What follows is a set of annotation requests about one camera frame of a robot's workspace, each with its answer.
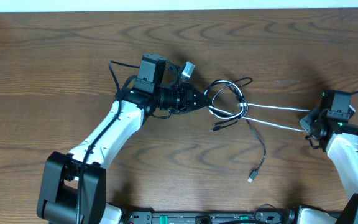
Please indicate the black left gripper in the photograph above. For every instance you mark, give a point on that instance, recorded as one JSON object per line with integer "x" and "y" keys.
{"x": 186, "y": 94}

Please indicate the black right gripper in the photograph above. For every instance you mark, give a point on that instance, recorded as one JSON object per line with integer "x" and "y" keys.
{"x": 307, "y": 121}

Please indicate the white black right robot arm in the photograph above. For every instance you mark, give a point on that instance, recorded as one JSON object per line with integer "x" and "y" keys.
{"x": 340, "y": 142}

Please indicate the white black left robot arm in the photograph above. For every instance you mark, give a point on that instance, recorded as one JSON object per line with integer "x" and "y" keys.
{"x": 73, "y": 186}

